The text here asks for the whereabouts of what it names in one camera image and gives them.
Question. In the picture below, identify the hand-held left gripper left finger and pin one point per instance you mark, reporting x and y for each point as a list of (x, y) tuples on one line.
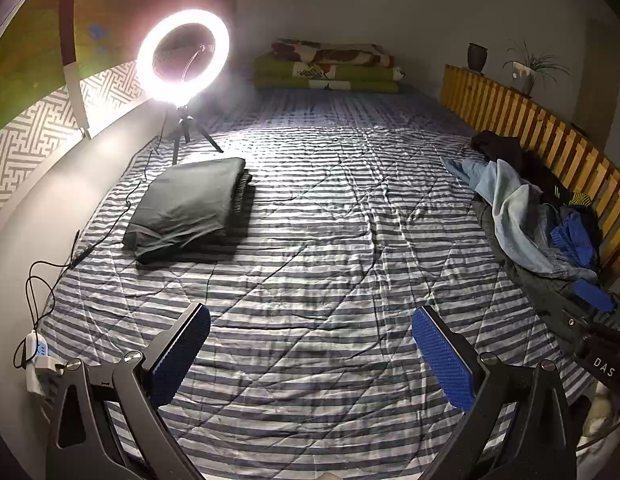
[(182, 347)]

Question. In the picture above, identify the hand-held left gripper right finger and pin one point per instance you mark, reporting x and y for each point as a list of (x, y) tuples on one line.
[(440, 355)]

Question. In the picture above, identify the white power strip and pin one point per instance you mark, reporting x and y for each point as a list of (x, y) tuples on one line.
[(34, 365)]

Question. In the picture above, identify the blue striped garment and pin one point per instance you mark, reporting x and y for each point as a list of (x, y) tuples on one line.
[(572, 237)]

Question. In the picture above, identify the folded dark cloth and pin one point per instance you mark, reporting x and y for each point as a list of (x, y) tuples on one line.
[(190, 207)]

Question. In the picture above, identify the green yellow wall poster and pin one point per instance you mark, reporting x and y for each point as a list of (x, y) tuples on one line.
[(35, 25)]

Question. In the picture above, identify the black garment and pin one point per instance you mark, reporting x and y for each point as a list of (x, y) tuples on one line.
[(505, 150)]

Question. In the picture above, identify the light blue garment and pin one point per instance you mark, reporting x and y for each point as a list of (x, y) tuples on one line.
[(515, 215)]

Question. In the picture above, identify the striped quilted blanket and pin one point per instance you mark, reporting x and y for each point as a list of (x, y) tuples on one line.
[(315, 240)]

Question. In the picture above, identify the small black tripod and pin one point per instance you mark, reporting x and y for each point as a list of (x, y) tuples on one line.
[(187, 127)]

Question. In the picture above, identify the folded green blanket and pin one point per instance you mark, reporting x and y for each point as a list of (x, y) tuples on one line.
[(295, 72)]

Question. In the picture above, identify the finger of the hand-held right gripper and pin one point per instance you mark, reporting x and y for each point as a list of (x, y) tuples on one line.
[(570, 327), (595, 296)]

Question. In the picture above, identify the dark ceramic vase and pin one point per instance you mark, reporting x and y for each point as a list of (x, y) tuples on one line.
[(476, 56)]

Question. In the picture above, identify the folded brown patterned blanket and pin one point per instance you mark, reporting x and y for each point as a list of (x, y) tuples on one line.
[(330, 52)]

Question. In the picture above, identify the potted green plant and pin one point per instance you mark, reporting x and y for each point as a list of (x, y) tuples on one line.
[(527, 67)]

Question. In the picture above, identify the wooden slatted bed rail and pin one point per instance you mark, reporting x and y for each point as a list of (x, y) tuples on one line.
[(550, 127)]

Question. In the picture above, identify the grey garment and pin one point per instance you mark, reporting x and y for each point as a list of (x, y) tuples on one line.
[(530, 280)]

